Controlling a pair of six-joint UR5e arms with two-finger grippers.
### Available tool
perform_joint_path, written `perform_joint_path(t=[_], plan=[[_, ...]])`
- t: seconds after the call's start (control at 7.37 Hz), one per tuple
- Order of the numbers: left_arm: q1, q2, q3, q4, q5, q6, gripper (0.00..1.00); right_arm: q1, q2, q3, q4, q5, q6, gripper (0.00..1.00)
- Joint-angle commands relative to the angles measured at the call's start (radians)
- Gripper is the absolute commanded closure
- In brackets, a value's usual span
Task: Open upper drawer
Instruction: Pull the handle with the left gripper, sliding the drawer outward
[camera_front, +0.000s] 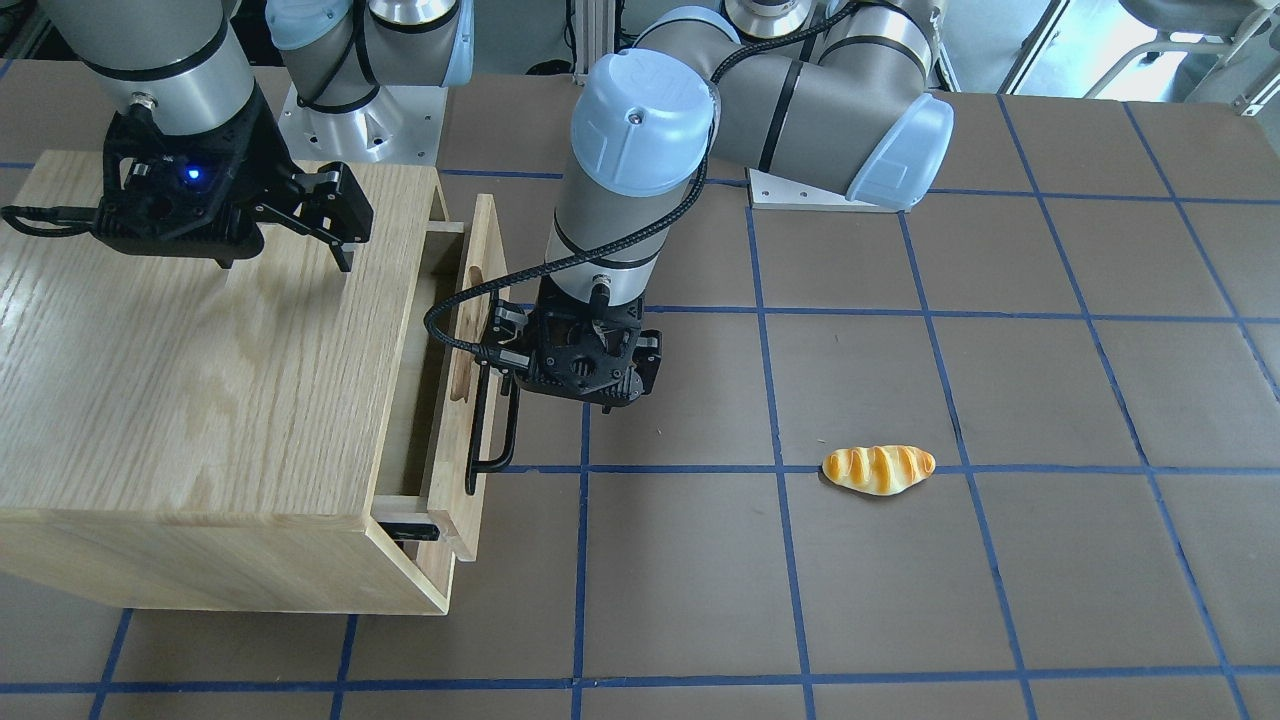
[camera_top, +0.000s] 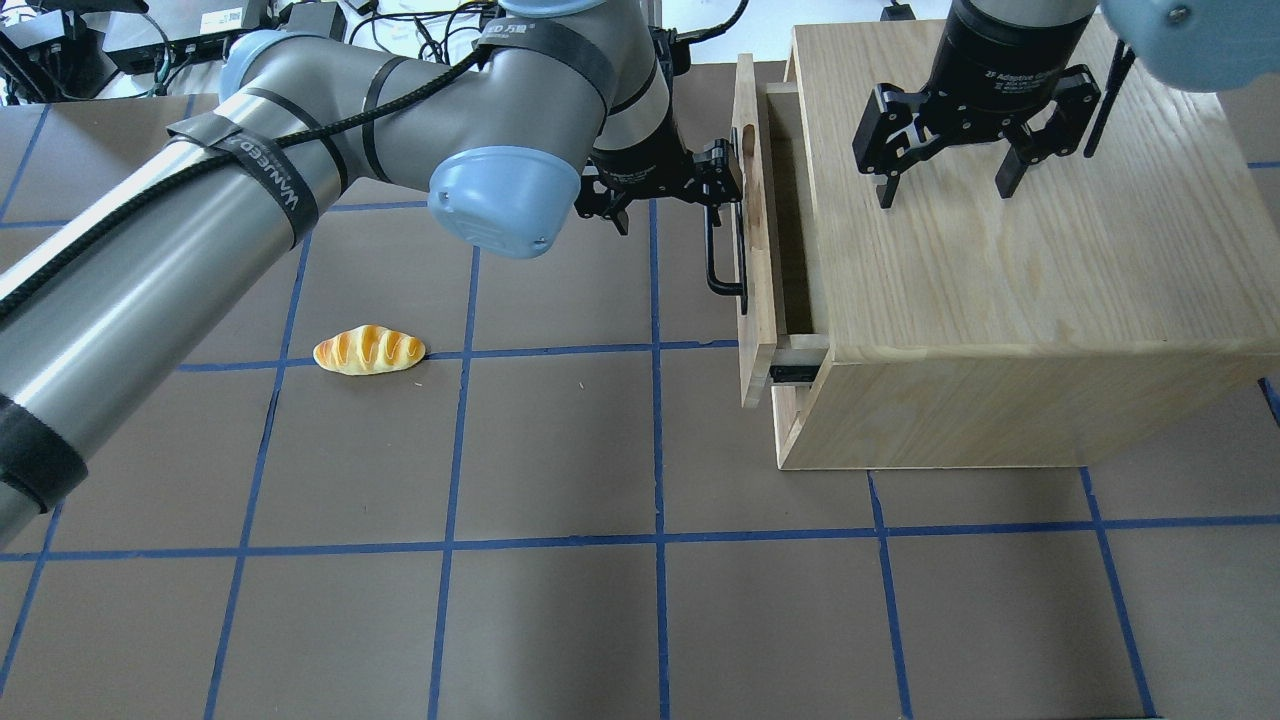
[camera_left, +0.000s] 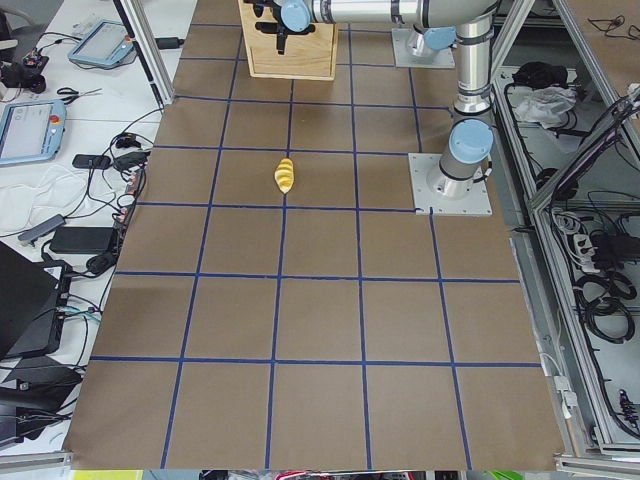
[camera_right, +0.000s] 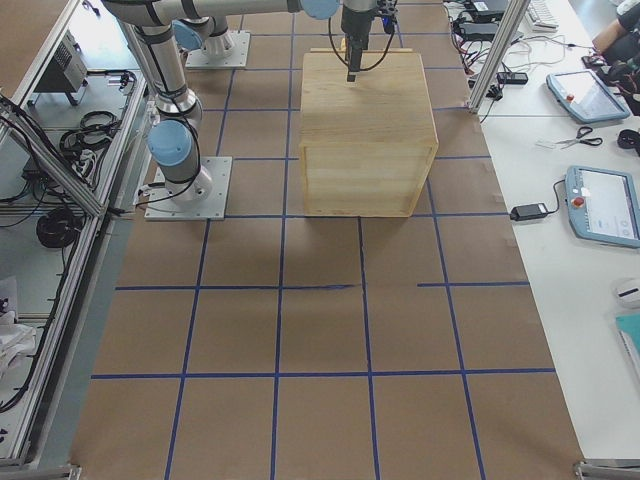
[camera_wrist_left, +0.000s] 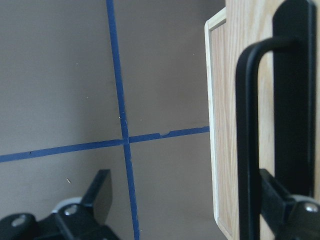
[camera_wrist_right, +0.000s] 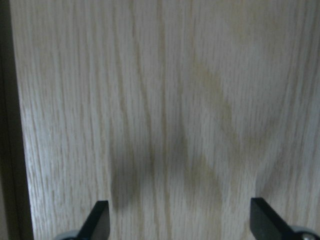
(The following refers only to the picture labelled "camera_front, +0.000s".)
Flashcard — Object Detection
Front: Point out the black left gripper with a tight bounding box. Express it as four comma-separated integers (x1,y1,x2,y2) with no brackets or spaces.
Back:
465,278,662,496

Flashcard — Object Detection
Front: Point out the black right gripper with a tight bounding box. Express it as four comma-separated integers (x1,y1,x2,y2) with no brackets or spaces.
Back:
90,100,375,273

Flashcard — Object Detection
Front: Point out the wooden drawer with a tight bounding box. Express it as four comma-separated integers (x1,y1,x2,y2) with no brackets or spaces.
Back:
372,193,507,562

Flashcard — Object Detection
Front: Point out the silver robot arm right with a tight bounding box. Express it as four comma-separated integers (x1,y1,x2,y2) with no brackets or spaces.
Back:
3,1,475,272

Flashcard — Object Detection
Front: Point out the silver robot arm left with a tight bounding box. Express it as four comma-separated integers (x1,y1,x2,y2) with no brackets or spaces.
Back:
470,1,954,474

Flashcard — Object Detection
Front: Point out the wooden drawer cabinet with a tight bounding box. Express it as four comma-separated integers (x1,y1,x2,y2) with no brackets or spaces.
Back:
1,164,453,615

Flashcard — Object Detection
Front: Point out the toy bread roll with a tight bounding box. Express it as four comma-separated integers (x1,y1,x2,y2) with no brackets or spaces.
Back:
820,445,936,497

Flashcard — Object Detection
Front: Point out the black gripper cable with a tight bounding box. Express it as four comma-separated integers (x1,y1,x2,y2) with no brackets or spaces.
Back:
424,0,861,363

